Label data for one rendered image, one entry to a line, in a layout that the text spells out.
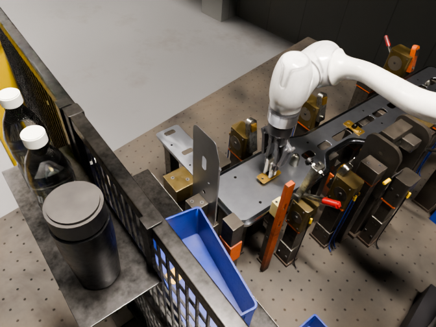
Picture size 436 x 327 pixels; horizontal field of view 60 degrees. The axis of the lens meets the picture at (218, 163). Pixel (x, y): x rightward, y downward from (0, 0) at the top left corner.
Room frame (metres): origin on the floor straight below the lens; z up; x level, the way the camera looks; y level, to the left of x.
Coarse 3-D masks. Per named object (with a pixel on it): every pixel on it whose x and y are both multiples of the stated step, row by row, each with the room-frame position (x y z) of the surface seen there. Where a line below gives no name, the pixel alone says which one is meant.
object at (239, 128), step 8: (232, 128) 1.04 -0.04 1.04; (240, 128) 1.04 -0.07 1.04; (232, 136) 1.04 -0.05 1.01; (240, 136) 1.01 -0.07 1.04; (232, 144) 1.03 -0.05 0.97; (240, 144) 1.00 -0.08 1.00; (232, 152) 1.03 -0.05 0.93; (240, 152) 1.00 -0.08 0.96; (232, 160) 1.03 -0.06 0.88; (240, 160) 0.99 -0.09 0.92
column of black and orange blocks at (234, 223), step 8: (232, 216) 0.54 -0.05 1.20; (224, 224) 0.52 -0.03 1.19; (232, 224) 0.52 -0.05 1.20; (240, 224) 0.52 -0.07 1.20; (224, 232) 0.52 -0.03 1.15; (232, 232) 0.50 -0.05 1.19; (240, 232) 0.52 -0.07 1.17; (224, 240) 0.52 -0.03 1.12; (232, 240) 0.50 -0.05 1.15; (240, 240) 0.52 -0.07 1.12; (232, 248) 0.50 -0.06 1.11; (240, 248) 0.52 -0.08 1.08; (232, 256) 0.50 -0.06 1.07
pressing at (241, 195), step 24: (432, 72) 1.60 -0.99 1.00; (336, 120) 1.19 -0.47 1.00; (360, 120) 1.20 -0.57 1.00; (384, 120) 1.21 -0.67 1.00; (312, 144) 1.04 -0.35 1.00; (336, 144) 1.05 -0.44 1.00; (240, 168) 0.88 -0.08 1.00; (288, 168) 0.90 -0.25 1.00; (240, 192) 0.78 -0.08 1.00; (264, 192) 0.79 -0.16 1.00; (240, 216) 0.68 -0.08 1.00; (264, 216) 0.69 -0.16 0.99
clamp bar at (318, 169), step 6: (306, 162) 0.74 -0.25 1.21; (312, 162) 0.74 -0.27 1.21; (312, 168) 0.72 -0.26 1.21; (318, 168) 0.71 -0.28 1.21; (312, 174) 0.71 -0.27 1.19; (318, 174) 0.71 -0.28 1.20; (306, 180) 0.72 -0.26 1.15; (312, 180) 0.71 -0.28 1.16; (300, 186) 0.73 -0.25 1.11; (306, 186) 0.71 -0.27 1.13; (300, 192) 0.72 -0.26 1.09; (306, 192) 0.74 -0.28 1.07; (300, 198) 0.72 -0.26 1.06
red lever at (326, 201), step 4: (304, 196) 0.72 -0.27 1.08; (308, 196) 0.71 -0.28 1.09; (312, 196) 0.71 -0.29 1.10; (316, 196) 0.70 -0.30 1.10; (316, 200) 0.69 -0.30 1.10; (320, 200) 0.68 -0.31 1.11; (324, 200) 0.67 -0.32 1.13; (328, 200) 0.67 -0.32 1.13; (332, 200) 0.66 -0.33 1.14; (336, 200) 0.66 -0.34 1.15; (324, 204) 0.67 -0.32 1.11; (328, 204) 0.66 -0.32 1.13; (332, 204) 0.65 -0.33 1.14; (336, 204) 0.65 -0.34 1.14; (340, 204) 0.65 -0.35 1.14
